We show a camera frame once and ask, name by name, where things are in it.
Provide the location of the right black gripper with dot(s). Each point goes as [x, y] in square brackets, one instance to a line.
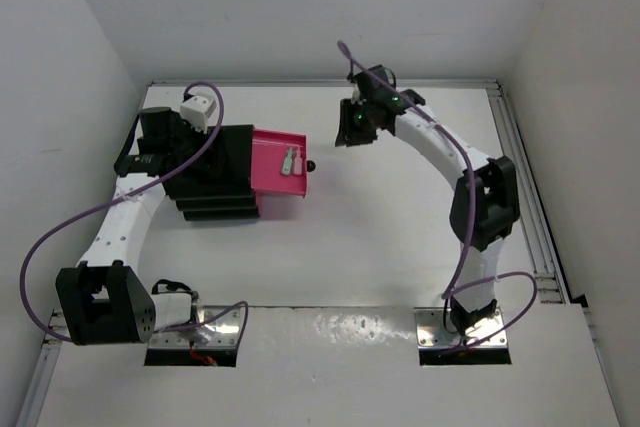
[347, 136]

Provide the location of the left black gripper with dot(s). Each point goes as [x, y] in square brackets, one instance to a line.
[209, 158]

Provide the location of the black drawer cabinet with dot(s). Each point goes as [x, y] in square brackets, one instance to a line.
[218, 185]

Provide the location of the pink top drawer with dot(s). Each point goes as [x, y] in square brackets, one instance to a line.
[268, 150]

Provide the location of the pink highlighter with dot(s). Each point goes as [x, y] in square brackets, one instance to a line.
[297, 168]

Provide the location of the green highlighter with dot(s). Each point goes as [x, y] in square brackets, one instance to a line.
[288, 162]

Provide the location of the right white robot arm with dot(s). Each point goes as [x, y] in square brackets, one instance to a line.
[485, 203]

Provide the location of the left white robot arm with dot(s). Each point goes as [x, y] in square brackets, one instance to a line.
[102, 298]

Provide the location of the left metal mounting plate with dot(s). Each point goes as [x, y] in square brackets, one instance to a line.
[220, 329]

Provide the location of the metal mounting plate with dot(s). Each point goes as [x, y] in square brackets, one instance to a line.
[220, 329]
[434, 333]

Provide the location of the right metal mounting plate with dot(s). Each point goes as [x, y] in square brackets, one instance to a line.
[434, 333]

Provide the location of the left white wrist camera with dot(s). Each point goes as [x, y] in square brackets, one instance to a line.
[197, 109]

